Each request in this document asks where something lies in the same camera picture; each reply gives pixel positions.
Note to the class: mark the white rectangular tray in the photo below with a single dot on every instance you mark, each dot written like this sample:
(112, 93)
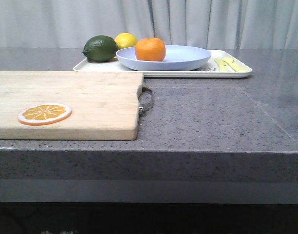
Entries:
(209, 70)

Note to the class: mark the orange fruit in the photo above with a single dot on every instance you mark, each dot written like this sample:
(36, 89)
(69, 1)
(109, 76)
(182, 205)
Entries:
(150, 49)

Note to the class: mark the wooden cutting board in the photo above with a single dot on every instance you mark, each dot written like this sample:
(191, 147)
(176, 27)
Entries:
(104, 105)

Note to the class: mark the yellow fruit slice pieces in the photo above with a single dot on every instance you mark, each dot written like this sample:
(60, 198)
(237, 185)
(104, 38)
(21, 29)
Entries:
(228, 61)

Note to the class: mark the metal cutting board handle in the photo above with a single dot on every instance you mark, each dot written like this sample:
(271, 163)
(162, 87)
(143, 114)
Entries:
(145, 99)

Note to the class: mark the grey curtain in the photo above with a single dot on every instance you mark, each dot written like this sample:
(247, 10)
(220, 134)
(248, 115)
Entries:
(213, 24)

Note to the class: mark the orange slice coaster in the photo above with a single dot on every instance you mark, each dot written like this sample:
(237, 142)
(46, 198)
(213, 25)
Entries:
(44, 114)

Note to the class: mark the light blue plate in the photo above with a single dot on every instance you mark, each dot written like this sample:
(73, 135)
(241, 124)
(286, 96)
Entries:
(178, 58)

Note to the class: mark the green lime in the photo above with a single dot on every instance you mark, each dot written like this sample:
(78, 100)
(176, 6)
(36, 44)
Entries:
(100, 48)

